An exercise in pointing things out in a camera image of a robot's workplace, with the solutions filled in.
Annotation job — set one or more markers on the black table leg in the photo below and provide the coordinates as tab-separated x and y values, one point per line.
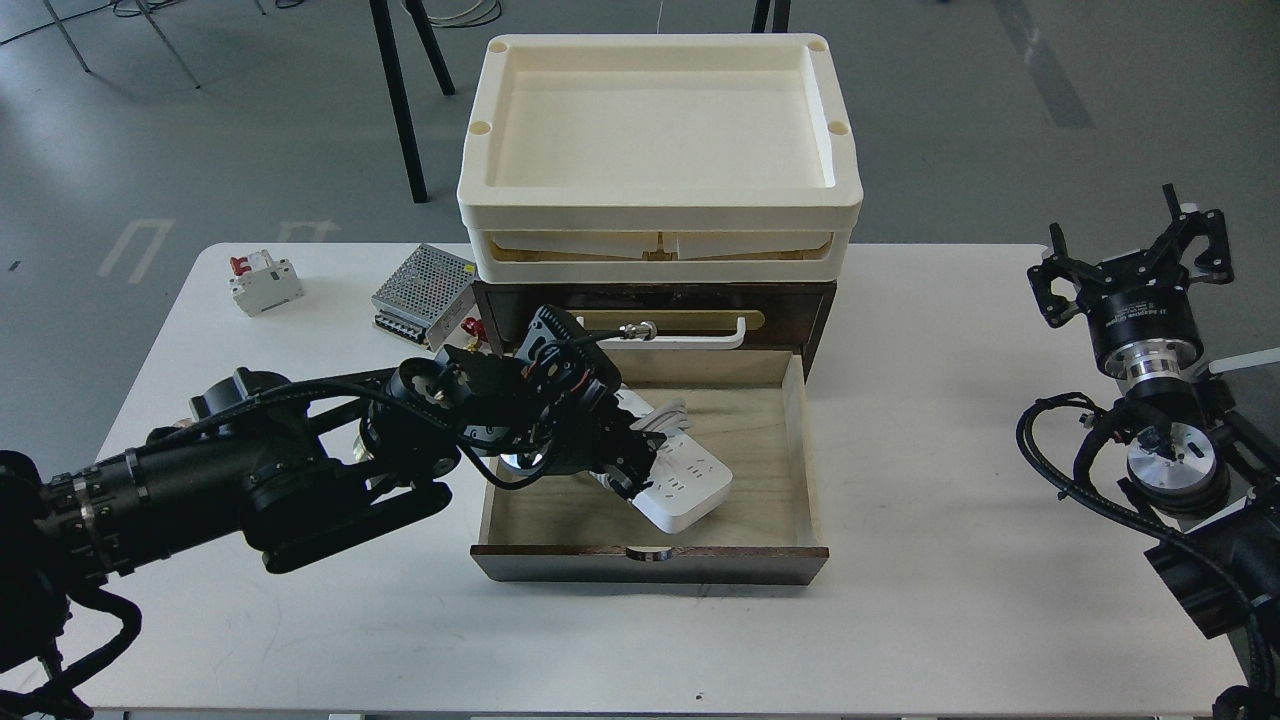
397	91

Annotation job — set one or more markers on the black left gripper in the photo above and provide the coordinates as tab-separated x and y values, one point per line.
552	405

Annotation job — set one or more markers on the open wooden drawer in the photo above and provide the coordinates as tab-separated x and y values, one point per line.
731	499

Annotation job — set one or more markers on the brass valve red handle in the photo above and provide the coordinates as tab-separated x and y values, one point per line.
477	338

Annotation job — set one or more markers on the white drawer handle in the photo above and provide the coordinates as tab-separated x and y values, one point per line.
690	335

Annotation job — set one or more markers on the white power strip with cable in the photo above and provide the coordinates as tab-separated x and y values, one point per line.
688	481

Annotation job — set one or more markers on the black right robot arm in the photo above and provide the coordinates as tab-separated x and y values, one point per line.
1172	458

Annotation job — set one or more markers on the metal mesh power supply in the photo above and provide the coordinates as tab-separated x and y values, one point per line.
426	298

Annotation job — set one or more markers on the black stand leg right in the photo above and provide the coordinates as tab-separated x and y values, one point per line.
771	15

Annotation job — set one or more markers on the white circuit breaker red switch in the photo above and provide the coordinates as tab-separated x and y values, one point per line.
259	282

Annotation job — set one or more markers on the cream plastic stacked tray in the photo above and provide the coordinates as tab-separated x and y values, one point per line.
659	159

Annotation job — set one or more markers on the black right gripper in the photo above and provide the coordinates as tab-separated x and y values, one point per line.
1140	315

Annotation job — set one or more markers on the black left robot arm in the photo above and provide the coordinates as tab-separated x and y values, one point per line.
302	470

